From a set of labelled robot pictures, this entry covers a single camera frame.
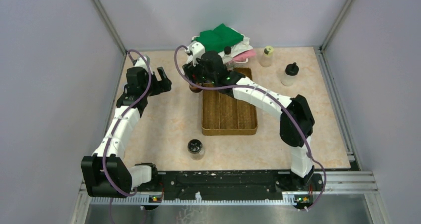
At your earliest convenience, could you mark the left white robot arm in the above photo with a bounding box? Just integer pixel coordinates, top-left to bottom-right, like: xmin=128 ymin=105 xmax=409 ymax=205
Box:
xmin=81 ymin=66 xmax=172 ymax=198

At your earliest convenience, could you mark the white cloth pile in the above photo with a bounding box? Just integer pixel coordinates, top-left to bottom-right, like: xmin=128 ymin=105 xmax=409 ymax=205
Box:
xmin=219 ymin=36 xmax=253 ymax=70

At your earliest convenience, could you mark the dark bottle red white label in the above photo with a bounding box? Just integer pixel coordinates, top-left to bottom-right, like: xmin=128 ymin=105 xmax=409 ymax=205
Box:
xmin=222 ymin=46 xmax=233 ymax=64

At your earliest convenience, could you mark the yellow cap clear bottle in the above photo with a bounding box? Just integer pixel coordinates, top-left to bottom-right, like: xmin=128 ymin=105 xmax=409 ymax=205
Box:
xmin=259 ymin=46 xmax=274 ymax=67

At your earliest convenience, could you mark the black cap squeeze bottle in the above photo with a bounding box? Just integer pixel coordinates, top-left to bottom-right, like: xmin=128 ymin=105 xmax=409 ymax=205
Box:
xmin=281 ymin=62 xmax=299 ymax=86

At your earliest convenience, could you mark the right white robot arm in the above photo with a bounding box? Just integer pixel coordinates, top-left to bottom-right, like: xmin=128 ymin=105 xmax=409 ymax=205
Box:
xmin=182 ymin=48 xmax=315 ymax=190

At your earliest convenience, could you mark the black lid pepper shaker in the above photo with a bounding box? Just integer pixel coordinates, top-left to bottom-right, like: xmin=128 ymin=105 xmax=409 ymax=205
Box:
xmin=187 ymin=139 xmax=205 ymax=160

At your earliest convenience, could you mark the woven bamboo divided tray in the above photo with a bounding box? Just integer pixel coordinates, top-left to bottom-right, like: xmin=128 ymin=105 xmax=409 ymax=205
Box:
xmin=201 ymin=67 xmax=258 ymax=136

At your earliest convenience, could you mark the green folded cloth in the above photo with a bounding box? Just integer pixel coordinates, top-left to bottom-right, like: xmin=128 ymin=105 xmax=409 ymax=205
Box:
xmin=194 ymin=24 xmax=244 ymax=52

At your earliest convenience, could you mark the red lid chili sauce jar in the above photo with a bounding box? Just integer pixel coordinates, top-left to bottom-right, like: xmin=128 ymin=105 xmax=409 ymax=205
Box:
xmin=189 ymin=82 xmax=203 ymax=93

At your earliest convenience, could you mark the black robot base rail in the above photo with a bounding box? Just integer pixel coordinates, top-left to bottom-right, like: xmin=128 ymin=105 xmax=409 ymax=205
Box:
xmin=138 ymin=170 xmax=323 ymax=201

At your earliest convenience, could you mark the pink cloth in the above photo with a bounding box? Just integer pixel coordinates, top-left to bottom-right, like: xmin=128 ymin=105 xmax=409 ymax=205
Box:
xmin=233 ymin=49 xmax=257 ymax=63

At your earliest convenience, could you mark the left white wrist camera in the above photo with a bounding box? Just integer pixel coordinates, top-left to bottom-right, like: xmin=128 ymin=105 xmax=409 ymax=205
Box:
xmin=133 ymin=55 xmax=150 ymax=70

